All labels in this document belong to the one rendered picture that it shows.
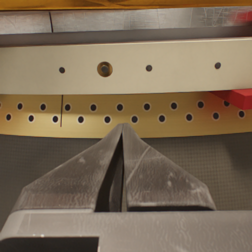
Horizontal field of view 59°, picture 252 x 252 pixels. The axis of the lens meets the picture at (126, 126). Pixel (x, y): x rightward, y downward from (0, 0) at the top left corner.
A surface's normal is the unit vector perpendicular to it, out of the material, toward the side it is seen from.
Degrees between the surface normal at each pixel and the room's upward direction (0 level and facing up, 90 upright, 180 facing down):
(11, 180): 62
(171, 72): 90
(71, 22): 90
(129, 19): 90
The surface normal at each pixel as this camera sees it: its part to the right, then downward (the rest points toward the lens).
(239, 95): -0.99, 0.09
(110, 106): -0.07, -0.07
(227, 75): 0.08, 0.41
